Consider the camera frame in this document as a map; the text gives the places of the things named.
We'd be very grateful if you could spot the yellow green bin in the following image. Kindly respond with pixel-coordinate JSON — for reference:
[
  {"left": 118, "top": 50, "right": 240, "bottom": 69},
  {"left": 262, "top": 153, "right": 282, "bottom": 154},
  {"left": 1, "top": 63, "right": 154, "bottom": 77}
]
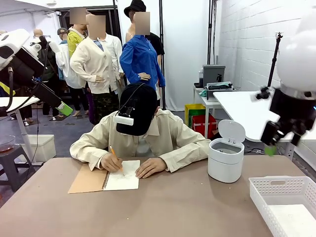
[{"left": 185, "top": 103, "right": 207, "bottom": 128}]

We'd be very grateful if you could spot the spiral notebook brown cover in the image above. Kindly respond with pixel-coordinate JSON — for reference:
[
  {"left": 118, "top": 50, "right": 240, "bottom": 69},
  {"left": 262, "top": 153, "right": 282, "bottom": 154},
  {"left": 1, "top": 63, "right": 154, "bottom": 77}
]
[{"left": 68, "top": 159, "right": 141, "bottom": 195}]

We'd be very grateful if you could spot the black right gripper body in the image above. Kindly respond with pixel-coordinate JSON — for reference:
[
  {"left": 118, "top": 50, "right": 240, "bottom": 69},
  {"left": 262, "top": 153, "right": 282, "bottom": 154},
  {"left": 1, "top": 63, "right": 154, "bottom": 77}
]
[{"left": 269, "top": 88, "right": 315, "bottom": 129}]

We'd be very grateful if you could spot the large white table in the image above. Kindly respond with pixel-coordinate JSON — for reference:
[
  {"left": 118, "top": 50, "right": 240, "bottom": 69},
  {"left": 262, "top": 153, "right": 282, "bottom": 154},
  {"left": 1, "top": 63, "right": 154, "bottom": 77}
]
[{"left": 212, "top": 91, "right": 316, "bottom": 161}]

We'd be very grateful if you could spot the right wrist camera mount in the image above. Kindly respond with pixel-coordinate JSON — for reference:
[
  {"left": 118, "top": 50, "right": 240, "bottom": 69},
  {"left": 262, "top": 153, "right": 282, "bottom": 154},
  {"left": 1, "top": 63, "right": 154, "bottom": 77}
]
[{"left": 250, "top": 86, "right": 275, "bottom": 101}]

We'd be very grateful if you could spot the white head-mounted camera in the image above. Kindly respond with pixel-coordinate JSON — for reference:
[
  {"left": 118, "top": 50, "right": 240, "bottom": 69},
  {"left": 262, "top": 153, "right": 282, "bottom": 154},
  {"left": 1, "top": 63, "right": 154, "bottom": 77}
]
[{"left": 113, "top": 98, "right": 137, "bottom": 126}]

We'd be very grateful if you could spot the yellow-green jacket mannequin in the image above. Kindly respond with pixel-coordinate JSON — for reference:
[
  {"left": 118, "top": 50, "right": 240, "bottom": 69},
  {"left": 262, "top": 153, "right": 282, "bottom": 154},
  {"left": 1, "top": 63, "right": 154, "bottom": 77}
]
[{"left": 66, "top": 8, "right": 87, "bottom": 59}]

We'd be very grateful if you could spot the black t-shirt mannequin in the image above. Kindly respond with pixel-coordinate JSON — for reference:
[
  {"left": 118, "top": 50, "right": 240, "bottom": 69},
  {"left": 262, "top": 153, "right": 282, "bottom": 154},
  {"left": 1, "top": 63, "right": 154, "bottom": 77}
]
[{"left": 148, "top": 32, "right": 165, "bottom": 75}]

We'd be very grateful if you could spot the black camera tripod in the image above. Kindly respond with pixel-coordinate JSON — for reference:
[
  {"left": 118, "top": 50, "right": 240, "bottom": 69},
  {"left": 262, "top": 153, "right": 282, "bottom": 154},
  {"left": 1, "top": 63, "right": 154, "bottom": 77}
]
[{"left": 267, "top": 32, "right": 284, "bottom": 88}]

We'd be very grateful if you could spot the grey tray with items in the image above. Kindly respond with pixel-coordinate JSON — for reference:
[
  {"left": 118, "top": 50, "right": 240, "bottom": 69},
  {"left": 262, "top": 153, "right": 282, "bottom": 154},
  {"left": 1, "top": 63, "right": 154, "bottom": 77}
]
[{"left": 205, "top": 81, "right": 234, "bottom": 101}]

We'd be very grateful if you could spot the black light stand pole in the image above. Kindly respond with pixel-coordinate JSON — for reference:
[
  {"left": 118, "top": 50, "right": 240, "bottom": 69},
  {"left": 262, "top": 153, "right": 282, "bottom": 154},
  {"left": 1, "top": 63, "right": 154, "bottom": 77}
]
[
  {"left": 208, "top": 0, "right": 218, "bottom": 65},
  {"left": 158, "top": 0, "right": 166, "bottom": 111}
]

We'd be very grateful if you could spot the small white side table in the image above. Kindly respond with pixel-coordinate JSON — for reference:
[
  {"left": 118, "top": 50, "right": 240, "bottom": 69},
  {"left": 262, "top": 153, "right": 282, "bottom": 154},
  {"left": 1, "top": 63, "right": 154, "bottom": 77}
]
[{"left": 193, "top": 85, "right": 223, "bottom": 139}]

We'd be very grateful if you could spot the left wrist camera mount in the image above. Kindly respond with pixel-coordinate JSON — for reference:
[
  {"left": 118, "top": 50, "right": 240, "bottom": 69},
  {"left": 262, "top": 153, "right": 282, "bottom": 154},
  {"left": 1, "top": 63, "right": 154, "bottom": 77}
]
[{"left": 29, "top": 35, "right": 60, "bottom": 54}]

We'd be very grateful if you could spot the white shirt mannequin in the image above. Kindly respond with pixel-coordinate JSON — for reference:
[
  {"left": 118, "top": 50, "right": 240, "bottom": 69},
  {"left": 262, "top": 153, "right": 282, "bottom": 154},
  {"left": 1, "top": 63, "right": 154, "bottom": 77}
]
[{"left": 54, "top": 27, "right": 87, "bottom": 119}]

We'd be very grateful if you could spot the person's right forearm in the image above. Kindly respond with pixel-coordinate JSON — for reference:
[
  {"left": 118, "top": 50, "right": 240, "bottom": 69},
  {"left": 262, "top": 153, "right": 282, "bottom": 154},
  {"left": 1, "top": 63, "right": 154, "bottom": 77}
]
[{"left": 70, "top": 141, "right": 110, "bottom": 171}]

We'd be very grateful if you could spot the white height-adjustable table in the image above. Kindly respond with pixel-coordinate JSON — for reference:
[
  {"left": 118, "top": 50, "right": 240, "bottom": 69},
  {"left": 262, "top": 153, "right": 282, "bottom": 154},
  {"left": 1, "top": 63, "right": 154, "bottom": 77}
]
[{"left": 0, "top": 96, "right": 40, "bottom": 165}]

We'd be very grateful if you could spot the grey box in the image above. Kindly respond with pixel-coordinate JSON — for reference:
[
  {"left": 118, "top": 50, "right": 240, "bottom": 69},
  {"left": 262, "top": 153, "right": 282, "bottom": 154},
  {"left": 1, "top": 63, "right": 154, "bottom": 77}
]
[{"left": 202, "top": 64, "right": 226, "bottom": 88}]

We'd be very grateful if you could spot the white storage box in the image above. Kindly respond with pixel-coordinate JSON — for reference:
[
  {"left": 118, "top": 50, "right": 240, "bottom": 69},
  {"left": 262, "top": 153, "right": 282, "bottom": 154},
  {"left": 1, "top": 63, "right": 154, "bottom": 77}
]
[{"left": 20, "top": 134, "right": 56, "bottom": 163}]

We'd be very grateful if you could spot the yellow pencil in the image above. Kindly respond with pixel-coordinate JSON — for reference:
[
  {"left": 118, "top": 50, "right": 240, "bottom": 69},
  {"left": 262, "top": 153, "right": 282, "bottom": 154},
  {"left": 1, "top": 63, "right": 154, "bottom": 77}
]
[{"left": 109, "top": 145, "right": 125, "bottom": 177}]

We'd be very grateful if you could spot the person's left hand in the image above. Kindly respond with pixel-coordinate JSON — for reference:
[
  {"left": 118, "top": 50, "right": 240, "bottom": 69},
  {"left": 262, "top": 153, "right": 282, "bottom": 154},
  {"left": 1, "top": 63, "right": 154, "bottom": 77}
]
[{"left": 135, "top": 158, "right": 166, "bottom": 179}]

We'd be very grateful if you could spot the black baseball cap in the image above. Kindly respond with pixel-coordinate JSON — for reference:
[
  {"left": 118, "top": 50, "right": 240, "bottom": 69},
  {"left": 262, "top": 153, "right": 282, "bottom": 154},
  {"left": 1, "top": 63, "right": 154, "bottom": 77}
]
[{"left": 116, "top": 82, "right": 158, "bottom": 137}]

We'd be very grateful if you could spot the white lidded trash bin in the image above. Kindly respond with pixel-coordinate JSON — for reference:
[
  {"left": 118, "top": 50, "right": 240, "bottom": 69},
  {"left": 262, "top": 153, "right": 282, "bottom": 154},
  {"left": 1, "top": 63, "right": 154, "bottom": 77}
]
[{"left": 207, "top": 119, "right": 246, "bottom": 184}]

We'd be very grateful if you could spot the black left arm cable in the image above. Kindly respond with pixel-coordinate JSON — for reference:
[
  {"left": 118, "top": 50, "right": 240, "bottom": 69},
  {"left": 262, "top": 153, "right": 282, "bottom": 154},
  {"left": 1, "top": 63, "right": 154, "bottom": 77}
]
[{"left": 0, "top": 41, "right": 50, "bottom": 117}]

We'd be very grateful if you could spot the cream cardigan mannequin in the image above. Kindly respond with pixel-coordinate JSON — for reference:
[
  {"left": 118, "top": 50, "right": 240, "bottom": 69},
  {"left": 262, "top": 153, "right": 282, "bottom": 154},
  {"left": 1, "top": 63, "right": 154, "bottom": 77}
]
[{"left": 70, "top": 14, "right": 124, "bottom": 125}]

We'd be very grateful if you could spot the blue shirt mannequin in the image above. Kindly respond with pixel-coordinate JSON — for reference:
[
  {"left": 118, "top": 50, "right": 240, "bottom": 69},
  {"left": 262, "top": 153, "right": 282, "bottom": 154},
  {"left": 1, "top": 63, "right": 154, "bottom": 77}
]
[{"left": 119, "top": 11, "right": 166, "bottom": 109}]

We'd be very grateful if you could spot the glass bowl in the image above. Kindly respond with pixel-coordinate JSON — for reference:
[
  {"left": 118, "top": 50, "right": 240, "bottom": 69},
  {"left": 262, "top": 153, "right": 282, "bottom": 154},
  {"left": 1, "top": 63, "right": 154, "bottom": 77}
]
[{"left": 0, "top": 135, "right": 16, "bottom": 154}]

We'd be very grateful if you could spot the person's left forearm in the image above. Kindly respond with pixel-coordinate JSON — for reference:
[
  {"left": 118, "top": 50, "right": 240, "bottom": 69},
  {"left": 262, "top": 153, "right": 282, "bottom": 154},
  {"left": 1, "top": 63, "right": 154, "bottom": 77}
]
[{"left": 158, "top": 139, "right": 211, "bottom": 173}]

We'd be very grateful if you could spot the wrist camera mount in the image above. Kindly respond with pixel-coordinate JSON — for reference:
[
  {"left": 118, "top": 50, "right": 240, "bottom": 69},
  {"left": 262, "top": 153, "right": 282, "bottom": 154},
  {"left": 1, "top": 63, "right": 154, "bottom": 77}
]
[
  {"left": 29, "top": 35, "right": 60, "bottom": 54},
  {"left": 250, "top": 86, "right": 275, "bottom": 101}
]

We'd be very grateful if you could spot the person in beige shirt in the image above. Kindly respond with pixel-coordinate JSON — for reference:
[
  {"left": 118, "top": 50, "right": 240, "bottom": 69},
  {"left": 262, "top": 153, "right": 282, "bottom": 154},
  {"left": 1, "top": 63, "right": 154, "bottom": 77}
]
[{"left": 70, "top": 108, "right": 211, "bottom": 173}]

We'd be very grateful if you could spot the bare beige mannequin torso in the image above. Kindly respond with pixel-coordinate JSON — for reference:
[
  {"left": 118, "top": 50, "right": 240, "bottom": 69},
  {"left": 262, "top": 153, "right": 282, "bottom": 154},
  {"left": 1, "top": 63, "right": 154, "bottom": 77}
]
[{"left": 125, "top": 17, "right": 136, "bottom": 43}]

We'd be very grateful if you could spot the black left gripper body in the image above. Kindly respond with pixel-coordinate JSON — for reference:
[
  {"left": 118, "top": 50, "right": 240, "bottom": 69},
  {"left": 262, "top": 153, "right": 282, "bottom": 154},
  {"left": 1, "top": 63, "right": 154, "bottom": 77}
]
[{"left": 10, "top": 47, "right": 47, "bottom": 86}]

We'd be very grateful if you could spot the grey stool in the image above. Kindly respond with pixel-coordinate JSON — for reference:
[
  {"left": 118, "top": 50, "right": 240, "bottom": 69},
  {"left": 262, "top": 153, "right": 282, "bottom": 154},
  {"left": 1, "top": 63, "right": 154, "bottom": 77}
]
[{"left": 0, "top": 145, "right": 36, "bottom": 193}]

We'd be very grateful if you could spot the black bucket hat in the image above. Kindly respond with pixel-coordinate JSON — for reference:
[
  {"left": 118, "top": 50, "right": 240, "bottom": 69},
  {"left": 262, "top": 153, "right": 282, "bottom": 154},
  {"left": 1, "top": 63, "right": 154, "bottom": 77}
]
[{"left": 123, "top": 0, "right": 147, "bottom": 18}]

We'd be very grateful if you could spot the person's right hand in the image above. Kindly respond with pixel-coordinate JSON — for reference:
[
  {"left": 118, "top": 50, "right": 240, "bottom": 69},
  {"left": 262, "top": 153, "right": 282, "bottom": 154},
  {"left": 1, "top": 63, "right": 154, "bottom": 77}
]
[{"left": 100, "top": 153, "right": 124, "bottom": 172}]

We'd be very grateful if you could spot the white perforated plastic basket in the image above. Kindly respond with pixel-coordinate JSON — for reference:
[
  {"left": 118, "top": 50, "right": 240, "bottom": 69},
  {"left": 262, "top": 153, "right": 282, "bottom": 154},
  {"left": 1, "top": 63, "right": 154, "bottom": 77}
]
[{"left": 248, "top": 175, "right": 316, "bottom": 237}]

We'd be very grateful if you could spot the white paper sheet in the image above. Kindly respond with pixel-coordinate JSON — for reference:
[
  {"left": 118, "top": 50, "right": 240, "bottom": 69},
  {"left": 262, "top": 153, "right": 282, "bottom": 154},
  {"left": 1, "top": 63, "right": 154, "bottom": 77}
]
[{"left": 267, "top": 204, "right": 316, "bottom": 237}]

